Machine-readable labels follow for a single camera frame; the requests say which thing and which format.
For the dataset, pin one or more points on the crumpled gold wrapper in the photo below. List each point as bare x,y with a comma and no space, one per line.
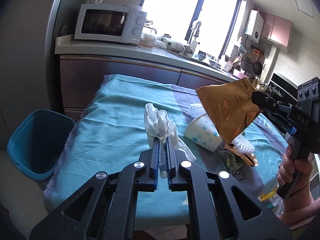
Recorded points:
248,158

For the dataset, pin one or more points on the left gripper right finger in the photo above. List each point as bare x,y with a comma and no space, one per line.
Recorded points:
178,168

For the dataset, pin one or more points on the pink basin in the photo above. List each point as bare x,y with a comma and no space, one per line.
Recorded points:
239,74

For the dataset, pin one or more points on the glass teapot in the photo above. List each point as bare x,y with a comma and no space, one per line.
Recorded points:
149,30

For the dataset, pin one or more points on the teal plastic trash bin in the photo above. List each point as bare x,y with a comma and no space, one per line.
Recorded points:
37,143

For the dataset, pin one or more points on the kitchen counter with cabinets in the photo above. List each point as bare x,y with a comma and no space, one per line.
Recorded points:
83,65

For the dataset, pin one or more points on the gold foil snack bag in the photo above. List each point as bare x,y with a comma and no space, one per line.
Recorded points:
229,107

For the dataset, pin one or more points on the black hanging frying pan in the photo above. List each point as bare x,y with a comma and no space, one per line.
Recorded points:
257,68

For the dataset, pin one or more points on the clear green printed wrapper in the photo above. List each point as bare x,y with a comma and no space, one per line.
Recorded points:
231,162

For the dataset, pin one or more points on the teal tablecloth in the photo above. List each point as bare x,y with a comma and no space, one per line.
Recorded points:
111,135

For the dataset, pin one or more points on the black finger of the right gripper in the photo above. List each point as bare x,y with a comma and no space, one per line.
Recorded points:
261,100

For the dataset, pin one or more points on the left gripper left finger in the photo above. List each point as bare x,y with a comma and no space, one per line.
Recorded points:
149,179

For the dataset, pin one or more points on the white blue-dotted paper cup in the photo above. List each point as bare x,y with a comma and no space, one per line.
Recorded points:
204,133

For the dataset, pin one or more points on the white wall water heater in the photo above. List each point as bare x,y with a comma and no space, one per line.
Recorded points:
254,26

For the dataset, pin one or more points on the white foam fruit net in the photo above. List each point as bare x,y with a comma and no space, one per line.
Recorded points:
242,145

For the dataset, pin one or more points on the right hand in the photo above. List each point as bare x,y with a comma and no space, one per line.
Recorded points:
288,167

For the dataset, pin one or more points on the pink wall cabinet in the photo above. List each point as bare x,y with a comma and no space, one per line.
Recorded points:
276,29

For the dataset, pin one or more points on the pink sleeved right forearm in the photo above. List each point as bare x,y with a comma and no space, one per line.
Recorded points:
300,209

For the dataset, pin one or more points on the white tissue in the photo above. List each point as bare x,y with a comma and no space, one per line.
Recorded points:
158,125

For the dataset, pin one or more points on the white microwave oven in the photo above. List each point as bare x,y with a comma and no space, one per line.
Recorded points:
110,23

